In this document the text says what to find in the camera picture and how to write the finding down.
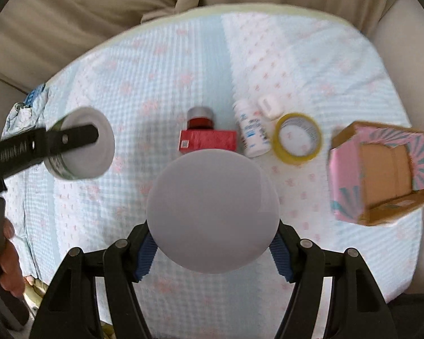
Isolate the green white lidded jar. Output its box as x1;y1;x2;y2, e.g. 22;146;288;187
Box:
44;107;115;181

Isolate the red bottle silver cap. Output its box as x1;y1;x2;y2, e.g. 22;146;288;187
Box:
187;107;214;130

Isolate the white blue-label pill bottle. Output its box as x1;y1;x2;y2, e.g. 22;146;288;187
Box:
233;99;271;158

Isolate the white earbuds case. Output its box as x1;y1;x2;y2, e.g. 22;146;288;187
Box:
257;94;283;120

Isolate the person's left hand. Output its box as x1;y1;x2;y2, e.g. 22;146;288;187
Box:
0;218;25;298

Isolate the blue white crumpled packet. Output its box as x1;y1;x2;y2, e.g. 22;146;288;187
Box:
1;84;48;139

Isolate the blue white checkered blanket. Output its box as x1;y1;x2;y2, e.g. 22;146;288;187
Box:
1;4;423;339

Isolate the beige curtain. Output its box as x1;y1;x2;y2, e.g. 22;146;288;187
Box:
0;0;396;90

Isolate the red small box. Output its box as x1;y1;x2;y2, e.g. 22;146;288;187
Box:
178;129;237;154

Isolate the pink lined cardboard box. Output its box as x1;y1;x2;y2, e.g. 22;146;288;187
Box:
328;121;424;227

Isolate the yellow tape roll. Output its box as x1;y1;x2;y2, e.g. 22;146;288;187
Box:
272;112;323;165

